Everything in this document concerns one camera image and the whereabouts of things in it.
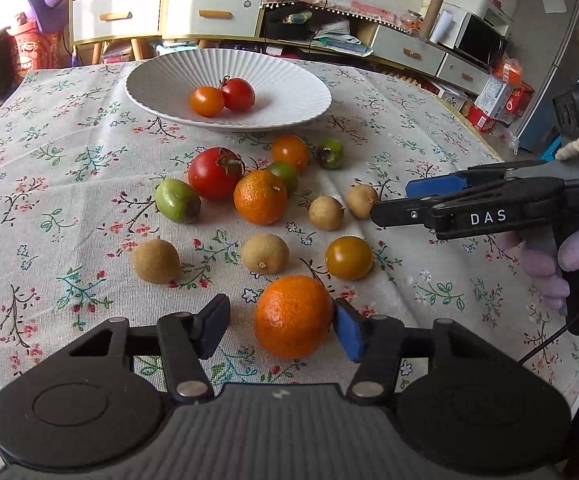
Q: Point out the orange tomato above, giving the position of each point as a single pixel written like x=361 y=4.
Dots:
x=290 y=154
x=207 y=101

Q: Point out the small mandarin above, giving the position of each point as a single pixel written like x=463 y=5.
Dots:
x=260 y=197

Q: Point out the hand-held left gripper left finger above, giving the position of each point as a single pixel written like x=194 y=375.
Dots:
x=214 y=325

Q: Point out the brown longan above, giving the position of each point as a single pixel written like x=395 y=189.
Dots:
x=362 y=201
x=326 y=212
x=156 y=261
x=265 y=253

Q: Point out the red and white carton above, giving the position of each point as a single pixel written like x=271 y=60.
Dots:
x=499 y=97

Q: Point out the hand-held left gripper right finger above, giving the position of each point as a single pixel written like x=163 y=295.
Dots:
x=348 y=332

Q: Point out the white appliance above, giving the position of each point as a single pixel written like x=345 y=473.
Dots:
x=469 y=2

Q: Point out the green oval fruit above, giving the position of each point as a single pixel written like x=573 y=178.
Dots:
x=177 y=201

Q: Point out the grey refrigerator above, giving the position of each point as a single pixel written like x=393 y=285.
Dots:
x=549 y=60

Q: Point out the low cabinet with white drawers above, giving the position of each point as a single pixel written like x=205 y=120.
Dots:
x=409 y=52

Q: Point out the yellow-brown tomato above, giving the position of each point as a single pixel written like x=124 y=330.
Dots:
x=349 y=258

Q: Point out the white ribbed plate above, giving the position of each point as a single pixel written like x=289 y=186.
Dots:
x=279 y=77

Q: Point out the black microwave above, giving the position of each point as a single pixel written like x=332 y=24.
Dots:
x=479 y=40

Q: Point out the light green tomato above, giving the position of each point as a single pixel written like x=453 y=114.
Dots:
x=286 y=174

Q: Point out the cardboard tube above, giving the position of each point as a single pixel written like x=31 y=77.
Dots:
x=432 y=15

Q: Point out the person's right hand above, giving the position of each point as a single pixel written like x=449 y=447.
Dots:
x=544 y=280

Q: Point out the floral tablecloth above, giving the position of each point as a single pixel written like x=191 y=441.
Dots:
x=69 y=160

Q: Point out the small red tomato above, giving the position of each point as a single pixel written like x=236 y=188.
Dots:
x=239 y=94

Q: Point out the red printed bucket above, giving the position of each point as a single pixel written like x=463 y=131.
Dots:
x=32 y=52

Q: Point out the large mandarin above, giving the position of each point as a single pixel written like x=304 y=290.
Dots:
x=293 y=317

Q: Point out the dark green tomato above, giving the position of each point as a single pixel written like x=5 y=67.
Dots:
x=330 y=154

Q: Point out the stack of papers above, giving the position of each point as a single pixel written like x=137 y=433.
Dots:
x=344 y=40

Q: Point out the large red tomato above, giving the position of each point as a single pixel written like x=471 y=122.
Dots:
x=212 y=175

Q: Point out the wooden cabinet with white drawers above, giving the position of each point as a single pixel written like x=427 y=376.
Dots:
x=114 y=10

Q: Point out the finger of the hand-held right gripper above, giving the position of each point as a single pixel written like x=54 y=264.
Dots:
x=429 y=186
x=399 y=212

